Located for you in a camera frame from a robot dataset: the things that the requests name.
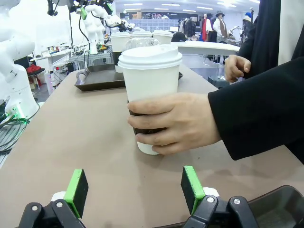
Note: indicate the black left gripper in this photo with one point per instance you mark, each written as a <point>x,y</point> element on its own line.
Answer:
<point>92,2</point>

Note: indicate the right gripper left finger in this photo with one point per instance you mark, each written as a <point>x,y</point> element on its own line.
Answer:
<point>76,190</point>

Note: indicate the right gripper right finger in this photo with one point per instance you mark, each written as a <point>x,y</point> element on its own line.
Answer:
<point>190,187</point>

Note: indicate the clear plastic dome lid cup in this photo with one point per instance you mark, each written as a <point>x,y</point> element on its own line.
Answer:
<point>140,43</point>

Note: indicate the person's left forearm black sleeve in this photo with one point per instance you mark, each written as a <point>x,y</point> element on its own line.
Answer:
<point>261,114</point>

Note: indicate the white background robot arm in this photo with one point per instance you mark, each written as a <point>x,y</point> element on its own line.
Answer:
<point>93,28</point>

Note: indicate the person's right forearm black sleeve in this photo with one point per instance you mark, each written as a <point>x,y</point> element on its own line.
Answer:
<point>256,47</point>

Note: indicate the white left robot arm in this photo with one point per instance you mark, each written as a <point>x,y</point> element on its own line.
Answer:
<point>14,78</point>

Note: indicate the brown plastic serving tray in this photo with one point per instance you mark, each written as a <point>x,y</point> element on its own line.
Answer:
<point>280,204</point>
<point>99,78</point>

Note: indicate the person's left hand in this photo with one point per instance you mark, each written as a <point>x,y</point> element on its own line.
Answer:
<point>190,121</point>

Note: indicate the person's right hand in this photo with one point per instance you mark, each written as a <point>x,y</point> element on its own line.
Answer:
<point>237,66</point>

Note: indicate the chair with red cloth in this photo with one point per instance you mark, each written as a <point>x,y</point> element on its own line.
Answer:
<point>35,70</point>

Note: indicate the clothes rack with dark garments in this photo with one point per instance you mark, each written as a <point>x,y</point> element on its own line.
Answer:
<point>187,27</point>

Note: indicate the mannequin in red white clothes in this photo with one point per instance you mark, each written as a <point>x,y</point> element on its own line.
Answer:
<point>208,27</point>

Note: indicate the white long table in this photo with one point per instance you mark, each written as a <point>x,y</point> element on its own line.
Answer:
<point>209,47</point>

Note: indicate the mannequin with hat and scarf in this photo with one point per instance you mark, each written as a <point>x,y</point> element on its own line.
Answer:
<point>222,26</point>

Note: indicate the mannequin with blue hat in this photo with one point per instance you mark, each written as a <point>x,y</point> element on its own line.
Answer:
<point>247,23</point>

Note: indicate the person in black cardigan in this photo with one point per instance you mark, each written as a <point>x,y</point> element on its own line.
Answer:
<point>280,28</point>

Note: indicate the aluminium frame equipment table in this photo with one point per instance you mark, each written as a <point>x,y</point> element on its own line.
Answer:
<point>97,57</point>

